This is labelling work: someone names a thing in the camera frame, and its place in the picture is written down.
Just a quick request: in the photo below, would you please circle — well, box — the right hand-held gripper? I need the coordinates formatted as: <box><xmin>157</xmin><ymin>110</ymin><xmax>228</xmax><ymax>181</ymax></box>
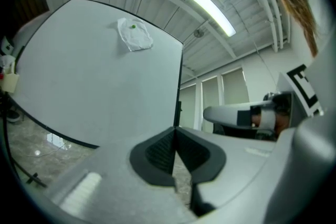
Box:
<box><xmin>203</xmin><ymin>63</ymin><xmax>326</xmax><ymax>142</ymax></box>

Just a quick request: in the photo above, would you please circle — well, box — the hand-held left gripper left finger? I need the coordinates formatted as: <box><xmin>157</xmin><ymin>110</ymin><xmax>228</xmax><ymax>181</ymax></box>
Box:
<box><xmin>49</xmin><ymin>126</ymin><xmax>200</xmax><ymax>224</ymax></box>

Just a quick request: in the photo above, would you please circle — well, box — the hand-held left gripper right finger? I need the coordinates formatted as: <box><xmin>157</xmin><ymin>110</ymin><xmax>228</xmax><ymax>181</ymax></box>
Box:
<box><xmin>174</xmin><ymin>125</ymin><xmax>279</xmax><ymax>218</ymax></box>

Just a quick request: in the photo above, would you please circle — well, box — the white table board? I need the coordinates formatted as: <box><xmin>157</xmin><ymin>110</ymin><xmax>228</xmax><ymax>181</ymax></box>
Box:
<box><xmin>2</xmin><ymin>0</ymin><xmax>185</xmax><ymax>189</ymax></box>

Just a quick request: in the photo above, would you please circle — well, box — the beige window blind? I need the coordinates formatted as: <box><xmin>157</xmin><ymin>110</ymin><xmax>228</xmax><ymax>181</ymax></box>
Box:
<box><xmin>221</xmin><ymin>67</ymin><xmax>250</xmax><ymax>106</ymax></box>
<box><xmin>180</xmin><ymin>83</ymin><xmax>197</xmax><ymax>130</ymax></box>
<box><xmin>201</xmin><ymin>76</ymin><xmax>220</xmax><ymax>135</ymax></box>

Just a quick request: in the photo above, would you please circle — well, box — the long ceiling light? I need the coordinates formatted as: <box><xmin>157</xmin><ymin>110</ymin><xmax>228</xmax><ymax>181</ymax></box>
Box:
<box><xmin>184</xmin><ymin>0</ymin><xmax>237</xmax><ymax>38</ymax></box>

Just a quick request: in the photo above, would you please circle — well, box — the crumpled white paper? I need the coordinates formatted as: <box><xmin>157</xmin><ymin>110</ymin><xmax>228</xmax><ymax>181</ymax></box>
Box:
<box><xmin>117</xmin><ymin>17</ymin><xmax>154</xmax><ymax>52</ymax></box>

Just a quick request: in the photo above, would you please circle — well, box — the black round seat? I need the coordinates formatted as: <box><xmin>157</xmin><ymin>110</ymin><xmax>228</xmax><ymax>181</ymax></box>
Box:
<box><xmin>5</xmin><ymin>109</ymin><xmax>24</xmax><ymax>123</ymax></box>

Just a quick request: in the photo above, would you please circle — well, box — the dark wooden door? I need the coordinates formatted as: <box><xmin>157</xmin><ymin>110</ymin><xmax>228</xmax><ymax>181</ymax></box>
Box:
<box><xmin>12</xmin><ymin>0</ymin><xmax>51</xmax><ymax>35</ymax></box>

